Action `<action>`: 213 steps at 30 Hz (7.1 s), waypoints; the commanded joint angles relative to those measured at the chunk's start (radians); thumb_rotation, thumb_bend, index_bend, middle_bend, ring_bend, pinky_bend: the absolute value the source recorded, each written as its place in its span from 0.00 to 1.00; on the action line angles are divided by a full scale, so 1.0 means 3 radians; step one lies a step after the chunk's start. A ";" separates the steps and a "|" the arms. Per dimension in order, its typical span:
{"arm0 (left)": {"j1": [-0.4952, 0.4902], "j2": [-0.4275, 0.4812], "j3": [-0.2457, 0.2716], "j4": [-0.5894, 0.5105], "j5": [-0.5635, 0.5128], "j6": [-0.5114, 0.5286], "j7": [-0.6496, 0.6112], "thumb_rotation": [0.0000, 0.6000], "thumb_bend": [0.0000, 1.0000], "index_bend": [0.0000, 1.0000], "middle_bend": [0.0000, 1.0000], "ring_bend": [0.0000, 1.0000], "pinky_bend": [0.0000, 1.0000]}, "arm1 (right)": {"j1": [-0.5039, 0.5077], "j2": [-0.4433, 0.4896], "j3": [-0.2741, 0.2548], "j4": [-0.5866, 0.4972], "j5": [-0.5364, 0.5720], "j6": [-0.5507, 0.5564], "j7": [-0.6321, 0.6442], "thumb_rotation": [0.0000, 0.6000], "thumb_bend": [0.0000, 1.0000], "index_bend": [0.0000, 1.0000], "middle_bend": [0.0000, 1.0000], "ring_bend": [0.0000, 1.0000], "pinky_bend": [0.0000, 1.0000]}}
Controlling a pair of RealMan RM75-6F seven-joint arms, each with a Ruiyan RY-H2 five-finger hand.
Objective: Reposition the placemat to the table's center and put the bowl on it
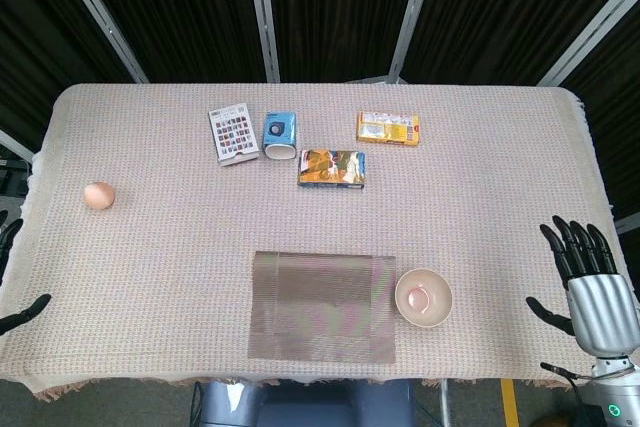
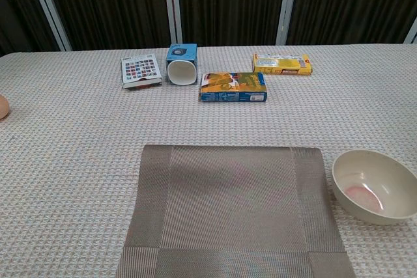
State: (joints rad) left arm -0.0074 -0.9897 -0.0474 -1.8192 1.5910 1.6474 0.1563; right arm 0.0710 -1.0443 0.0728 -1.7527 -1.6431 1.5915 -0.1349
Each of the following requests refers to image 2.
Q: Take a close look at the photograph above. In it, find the brown woven placemat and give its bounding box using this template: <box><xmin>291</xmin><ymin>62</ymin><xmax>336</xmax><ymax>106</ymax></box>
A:
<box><xmin>115</xmin><ymin>144</ymin><xmax>356</xmax><ymax>278</ymax></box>

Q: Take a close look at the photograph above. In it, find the beige bowl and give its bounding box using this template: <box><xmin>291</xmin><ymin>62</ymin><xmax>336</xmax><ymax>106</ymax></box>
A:
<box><xmin>331</xmin><ymin>149</ymin><xmax>417</xmax><ymax>226</ymax></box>

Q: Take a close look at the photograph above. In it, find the blue and orange snack box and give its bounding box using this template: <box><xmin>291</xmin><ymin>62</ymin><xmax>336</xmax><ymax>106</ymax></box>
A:
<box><xmin>199</xmin><ymin>72</ymin><xmax>268</xmax><ymax>103</ymax></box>

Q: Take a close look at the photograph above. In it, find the white cup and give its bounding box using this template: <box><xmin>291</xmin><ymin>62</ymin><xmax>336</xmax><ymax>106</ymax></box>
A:
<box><xmin>166</xmin><ymin>59</ymin><xmax>198</xmax><ymax>86</ymax></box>

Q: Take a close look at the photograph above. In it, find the white box with coloured squares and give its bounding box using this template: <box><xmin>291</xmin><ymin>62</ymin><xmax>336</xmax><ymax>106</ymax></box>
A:
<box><xmin>121</xmin><ymin>53</ymin><xmax>163</xmax><ymax>90</ymax></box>

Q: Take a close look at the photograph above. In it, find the yellow snack box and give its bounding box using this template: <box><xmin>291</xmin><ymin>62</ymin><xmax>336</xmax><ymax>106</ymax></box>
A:
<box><xmin>252</xmin><ymin>53</ymin><xmax>313</xmax><ymax>76</ymax></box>

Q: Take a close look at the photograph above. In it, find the dark pleated curtain panel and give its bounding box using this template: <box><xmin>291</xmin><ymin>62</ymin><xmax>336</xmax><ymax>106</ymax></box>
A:
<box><xmin>175</xmin><ymin>0</ymin><xmax>289</xmax><ymax>47</ymax></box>
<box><xmin>0</xmin><ymin>0</ymin><xmax>61</xmax><ymax>57</ymax></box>
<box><xmin>38</xmin><ymin>0</ymin><xmax>173</xmax><ymax>51</ymax></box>
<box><xmin>286</xmin><ymin>0</ymin><xmax>417</xmax><ymax>46</ymax></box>

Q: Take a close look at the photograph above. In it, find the beige woven tablecloth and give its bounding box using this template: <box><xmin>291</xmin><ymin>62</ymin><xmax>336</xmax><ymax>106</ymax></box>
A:
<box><xmin>0</xmin><ymin>43</ymin><xmax>417</xmax><ymax>278</ymax></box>

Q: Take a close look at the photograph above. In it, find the brown egg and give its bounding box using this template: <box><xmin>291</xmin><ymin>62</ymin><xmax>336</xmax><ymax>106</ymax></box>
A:
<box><xmin>0</xmin><ymin>94</ymin><xmax>10</xmax><ymax>120</ymax></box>

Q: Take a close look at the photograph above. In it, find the white screen frame post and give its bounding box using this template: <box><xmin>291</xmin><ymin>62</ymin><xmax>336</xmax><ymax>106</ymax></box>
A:
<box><xmin>275</xmin><ymin>0</ymin><xmax>300</xmax><ymax>46</ymax></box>
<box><xmin>403</xmin><ymin>17</ymin><xmax>417</xmax><ymax>44</ymax></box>
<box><xmin>162</xmin><ymin>0</ymin><xmax>183</xmax><ymax>46</ymax></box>
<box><xmin>24</xmin><ymin>0</ymin><xmax>72</xmax><ymax>52</ymax></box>

